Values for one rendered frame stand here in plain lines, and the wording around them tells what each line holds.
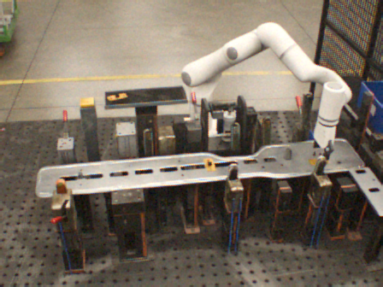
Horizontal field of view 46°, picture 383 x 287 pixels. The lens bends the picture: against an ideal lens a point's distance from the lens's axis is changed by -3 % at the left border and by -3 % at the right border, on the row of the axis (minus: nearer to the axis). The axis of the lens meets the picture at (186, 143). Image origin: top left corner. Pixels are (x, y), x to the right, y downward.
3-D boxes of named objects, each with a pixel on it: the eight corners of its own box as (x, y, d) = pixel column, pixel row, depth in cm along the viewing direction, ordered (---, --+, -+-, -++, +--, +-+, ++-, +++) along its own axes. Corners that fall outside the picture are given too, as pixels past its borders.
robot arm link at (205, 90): (185, 100, 246) (184, 60, 231) (209, 86, 255) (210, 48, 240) (201, 109, 239) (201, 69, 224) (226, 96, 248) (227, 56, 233)
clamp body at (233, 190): (221, 255, 192) (226, 193, 172) (215, 235, 202) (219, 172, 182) (243, 253, 194) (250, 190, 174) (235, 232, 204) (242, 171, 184)
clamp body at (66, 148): (66, 214, 211) (53, 151, 190) (67, 198, 220) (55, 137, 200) (86, 213, 212) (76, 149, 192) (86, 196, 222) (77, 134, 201)
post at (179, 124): (174, 192, 225) (173, 122, 202) (173, 186, 229) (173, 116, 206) (185, 191, 225) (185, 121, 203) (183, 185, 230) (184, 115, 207)
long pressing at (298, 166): (33, 203, 175) (32, 200, 174) (38, 167, 193) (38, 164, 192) (368, 169, 194) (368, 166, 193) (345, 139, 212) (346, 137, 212)
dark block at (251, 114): (239, 187, 228) (246, 114, 204) (236, 178, 234) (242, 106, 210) (249, 186, 229) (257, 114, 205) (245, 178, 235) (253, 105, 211)
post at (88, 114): (89, 186, 228) (79, 109, 203) (89, 177, 234) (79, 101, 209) (104, 185, 229) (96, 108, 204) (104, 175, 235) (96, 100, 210)
